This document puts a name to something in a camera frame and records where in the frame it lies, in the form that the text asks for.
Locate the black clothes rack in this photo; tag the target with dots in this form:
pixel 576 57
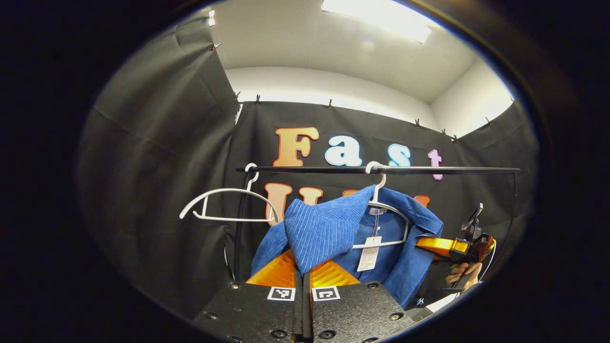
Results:
pixel 333 169

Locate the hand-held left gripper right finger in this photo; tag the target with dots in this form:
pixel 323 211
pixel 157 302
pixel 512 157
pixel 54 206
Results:
pixel 352 309

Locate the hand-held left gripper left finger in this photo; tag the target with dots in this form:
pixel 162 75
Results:
pixel 257 309

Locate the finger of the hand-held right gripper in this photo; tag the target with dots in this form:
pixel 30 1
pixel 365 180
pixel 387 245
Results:
pixel 441 247

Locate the small ceiling light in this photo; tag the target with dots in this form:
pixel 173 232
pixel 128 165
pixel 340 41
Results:
pixel 211 18

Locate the white plastic hanger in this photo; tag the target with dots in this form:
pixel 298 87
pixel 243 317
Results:
pixel 391 243
pixel 233 190

